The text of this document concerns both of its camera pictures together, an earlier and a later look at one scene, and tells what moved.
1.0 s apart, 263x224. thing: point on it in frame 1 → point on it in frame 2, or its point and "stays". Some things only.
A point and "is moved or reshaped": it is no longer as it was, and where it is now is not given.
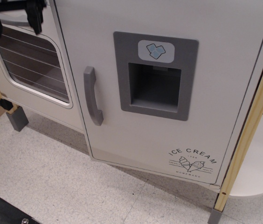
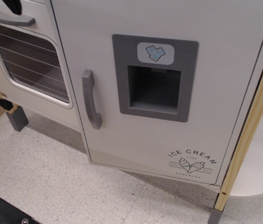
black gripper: x=34 y=9 → x=15 y=6
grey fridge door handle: x=89 y=80 is moved or reshaped
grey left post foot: x=18 y=119 stays
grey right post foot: x=214 y=217 stays
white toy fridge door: x=161 y=83 stays
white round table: x=259 y=172 stays
